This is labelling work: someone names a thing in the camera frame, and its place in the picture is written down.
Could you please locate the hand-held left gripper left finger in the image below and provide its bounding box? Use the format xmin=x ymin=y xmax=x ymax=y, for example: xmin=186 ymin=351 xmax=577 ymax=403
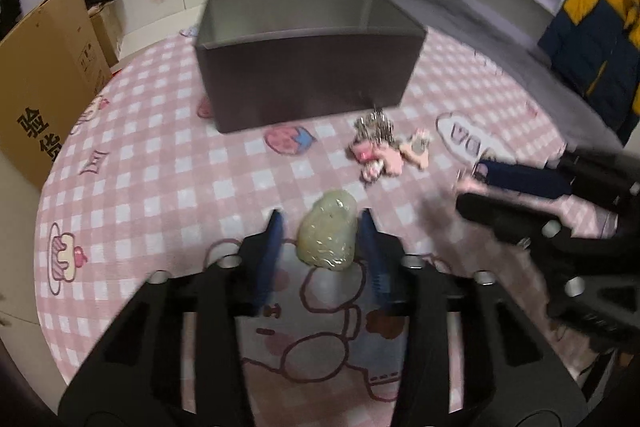
xmin=57 ymin=208 xmax=286 ymax=427

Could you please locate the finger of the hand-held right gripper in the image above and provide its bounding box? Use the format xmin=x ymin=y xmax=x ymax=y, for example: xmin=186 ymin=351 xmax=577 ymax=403
xmin=455 ymin=191 xmax=568 ymax=254
xmin=472 ymin=149 xmax=640 ymax=212

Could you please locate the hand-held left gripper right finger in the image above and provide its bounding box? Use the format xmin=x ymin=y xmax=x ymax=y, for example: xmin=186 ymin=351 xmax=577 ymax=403
xmin=361 ymin=208 xmax=590 ymax=427

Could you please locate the cream bead bracelet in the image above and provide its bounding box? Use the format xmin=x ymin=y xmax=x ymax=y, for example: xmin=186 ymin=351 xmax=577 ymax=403
xmin=297 ymin=189 xmax=358 ymax=273

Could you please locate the grey storage box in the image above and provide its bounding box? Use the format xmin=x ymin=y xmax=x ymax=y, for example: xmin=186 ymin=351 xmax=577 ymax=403
xmin=194 ymin=0 xmax=428 ymax=134

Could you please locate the pink doll charm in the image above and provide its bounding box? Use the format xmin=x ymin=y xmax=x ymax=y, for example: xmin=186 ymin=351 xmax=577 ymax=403
xmin=349 ymin=139 xmax=403 ymax=184

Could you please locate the flat pink charm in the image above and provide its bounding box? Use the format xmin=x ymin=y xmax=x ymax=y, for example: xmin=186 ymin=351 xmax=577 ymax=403
xmin=400 ymin=129 xmax=433 ymax=172

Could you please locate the pink checkered tablecloth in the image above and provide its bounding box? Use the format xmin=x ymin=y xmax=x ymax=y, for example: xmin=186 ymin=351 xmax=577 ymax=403
xmin=35 ymin=24 xmax=626 ymax=413

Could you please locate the yellow and navy jacket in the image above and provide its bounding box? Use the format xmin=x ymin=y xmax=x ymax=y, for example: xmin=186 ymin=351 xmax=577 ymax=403
xmin=537 ymin=0 xmax=640 ymax=148

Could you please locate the white low platform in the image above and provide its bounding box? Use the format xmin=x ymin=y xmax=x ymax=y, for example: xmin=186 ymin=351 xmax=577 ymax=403
xmin=117 ymin=4 xmax=206 ymax=62

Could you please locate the small cardboard box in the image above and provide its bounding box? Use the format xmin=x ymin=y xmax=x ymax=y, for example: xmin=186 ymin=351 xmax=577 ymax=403
xmin=89 ymin=2 xmax=125 ymax=68

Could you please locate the large cardboard box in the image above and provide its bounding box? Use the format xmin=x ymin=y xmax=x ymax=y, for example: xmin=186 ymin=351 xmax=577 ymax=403
xmin=0 ymin=0 xmax=113 ymax=192

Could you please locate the black hanging coat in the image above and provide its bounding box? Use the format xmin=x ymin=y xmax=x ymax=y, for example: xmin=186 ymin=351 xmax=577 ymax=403
xmin=0 ymin=0 xmax=23 ymax=38

